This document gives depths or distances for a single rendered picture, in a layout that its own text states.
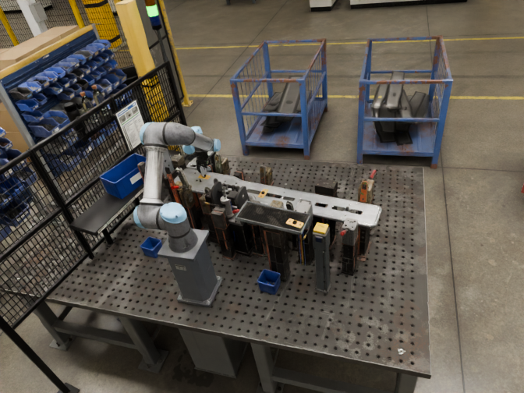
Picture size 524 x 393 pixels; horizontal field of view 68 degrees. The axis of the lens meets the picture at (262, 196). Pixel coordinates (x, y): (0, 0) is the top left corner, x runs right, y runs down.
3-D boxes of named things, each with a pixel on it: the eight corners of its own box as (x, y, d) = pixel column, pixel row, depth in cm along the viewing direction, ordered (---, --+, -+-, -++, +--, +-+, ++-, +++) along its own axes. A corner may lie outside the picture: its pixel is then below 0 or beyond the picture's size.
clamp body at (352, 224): (359, 263, 229) (362, 218, 206) (355, 278, 221) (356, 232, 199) (344, 260, 232) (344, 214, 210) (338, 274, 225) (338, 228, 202)
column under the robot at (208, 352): (236, 378, 257) (216, 320, 216) (194, 369, 266) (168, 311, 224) (250, 337, 279) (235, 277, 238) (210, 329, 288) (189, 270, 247)
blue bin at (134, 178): (156, 174, 270) (150, 158, 262) (122, 200, 252) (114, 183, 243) (140, 168, 278) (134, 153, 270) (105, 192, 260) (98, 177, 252)
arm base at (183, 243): (190, 254, 196) (185, 240, 190) (164, 250, 200) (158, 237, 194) (202, 233, 207) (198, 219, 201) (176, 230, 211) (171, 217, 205)
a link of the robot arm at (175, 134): (185, 119, 188) (221, 136, 236) (165, 119, 191) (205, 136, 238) (184, 143, 188) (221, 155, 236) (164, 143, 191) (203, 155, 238)
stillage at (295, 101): (271, 108, 552) (263, 40, 493) (327, 110, 528) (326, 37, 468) (242, 155, 466) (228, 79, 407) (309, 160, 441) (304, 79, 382)
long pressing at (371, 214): (384, 204, 223) (384, 202, 222) (375, 230, 208) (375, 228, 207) (185, 168, 279) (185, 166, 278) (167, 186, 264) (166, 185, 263)
